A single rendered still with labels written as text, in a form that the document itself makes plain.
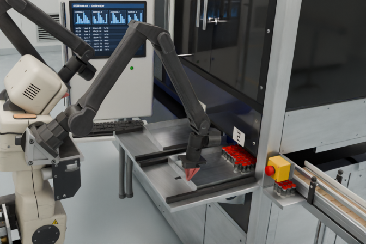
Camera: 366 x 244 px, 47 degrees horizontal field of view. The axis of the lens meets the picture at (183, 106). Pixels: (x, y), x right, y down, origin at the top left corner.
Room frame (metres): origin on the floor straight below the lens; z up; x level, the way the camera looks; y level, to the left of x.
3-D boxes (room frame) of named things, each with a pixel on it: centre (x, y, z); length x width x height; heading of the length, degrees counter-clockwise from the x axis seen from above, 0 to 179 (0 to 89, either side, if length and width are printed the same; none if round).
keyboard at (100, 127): (2.08, 0.40, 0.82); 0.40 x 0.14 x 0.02; 106
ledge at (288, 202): (1.43, -0.43, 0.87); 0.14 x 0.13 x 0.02; 117
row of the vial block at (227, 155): (1.63, -0.23, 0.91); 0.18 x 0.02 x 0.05; 28
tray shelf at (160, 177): (1.71, -0.03, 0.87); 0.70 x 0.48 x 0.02; 27
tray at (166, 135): (1.89, -0.01, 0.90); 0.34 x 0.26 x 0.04; 117
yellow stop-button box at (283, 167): (1.42, -0.39, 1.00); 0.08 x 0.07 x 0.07; 117
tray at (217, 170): (1.59, -0.16, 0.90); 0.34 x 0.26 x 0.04; 118
